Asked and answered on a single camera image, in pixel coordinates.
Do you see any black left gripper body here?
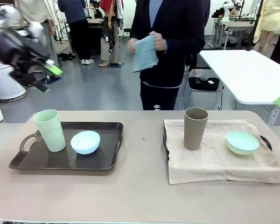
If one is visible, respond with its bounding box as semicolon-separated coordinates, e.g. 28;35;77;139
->
0;31;49;86

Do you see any tall taupe cup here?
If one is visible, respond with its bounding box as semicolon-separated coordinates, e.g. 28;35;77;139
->
183;106;210;151

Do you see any teal cloth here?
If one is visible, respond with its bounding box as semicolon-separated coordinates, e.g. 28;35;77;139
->
132;34;159;73

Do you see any person's right forearm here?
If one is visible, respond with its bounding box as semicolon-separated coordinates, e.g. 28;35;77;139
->
130;27;153;44

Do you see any person's left forearm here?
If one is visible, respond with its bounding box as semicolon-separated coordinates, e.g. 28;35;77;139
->
164;35;206;56

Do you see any blue floor mat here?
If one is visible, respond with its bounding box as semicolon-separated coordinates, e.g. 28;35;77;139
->
40;75;62;85

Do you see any dark brown tray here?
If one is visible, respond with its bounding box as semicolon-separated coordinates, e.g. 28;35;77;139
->
8;121;124;171

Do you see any beige cloth mat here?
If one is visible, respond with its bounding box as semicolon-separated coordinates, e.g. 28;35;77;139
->
163;119;280;185

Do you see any person's right hand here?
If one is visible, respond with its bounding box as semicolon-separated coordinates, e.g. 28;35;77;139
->
128;38;139;55

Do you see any person's left hand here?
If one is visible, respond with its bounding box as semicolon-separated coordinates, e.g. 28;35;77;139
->
153;33;168;51

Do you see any white cylindrical appliance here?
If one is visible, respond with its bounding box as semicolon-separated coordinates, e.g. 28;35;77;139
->
0;55;28;101

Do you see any figure in beige coat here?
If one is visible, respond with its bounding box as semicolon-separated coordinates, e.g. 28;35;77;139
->
15;0;63;69

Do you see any white table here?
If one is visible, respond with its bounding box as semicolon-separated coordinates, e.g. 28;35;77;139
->
199;49;280;126

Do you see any tall light green cup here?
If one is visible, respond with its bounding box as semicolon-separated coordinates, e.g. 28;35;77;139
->
33;109;66;153

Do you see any bystander in navy top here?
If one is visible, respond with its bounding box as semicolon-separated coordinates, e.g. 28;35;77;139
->
57;0;95;65

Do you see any light green bowl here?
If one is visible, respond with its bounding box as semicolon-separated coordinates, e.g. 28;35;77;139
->
225;130;260;156

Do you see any figure in red top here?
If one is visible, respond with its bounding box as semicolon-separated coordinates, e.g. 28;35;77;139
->
99;0;122;68

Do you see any pale blue bowl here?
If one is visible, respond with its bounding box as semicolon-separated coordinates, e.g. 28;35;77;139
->
70;130;101;155

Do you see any black chair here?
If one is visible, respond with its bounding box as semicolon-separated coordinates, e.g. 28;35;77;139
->
182;67;224;110

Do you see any black tripod pole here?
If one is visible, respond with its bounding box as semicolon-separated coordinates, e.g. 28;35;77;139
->
245;0;266;52

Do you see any figure in yellow garment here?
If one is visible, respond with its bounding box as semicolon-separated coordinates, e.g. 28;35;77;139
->
253;0;280;53

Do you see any grey workbench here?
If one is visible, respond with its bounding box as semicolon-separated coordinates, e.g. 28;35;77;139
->
211;18;259;51

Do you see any person in dark suit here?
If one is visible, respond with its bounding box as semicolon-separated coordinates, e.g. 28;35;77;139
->
129;0;206;111

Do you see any black tray with handles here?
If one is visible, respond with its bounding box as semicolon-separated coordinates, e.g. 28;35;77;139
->
162;120;273;182

